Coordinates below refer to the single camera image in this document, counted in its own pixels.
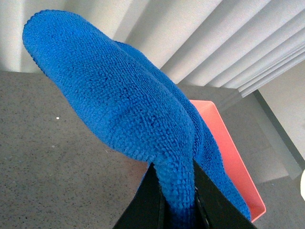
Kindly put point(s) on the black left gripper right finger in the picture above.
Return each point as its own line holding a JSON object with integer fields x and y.
{"x": 212, "y": 209}

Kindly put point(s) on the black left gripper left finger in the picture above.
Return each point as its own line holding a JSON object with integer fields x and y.
{"x": 148, "y": 209}

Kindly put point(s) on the blue microfiber towel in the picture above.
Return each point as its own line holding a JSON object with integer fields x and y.
{"x": 131, "y": 106}

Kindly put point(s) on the pink plastic bin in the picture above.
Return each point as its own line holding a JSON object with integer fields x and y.
{"x": 233, "y": 163}

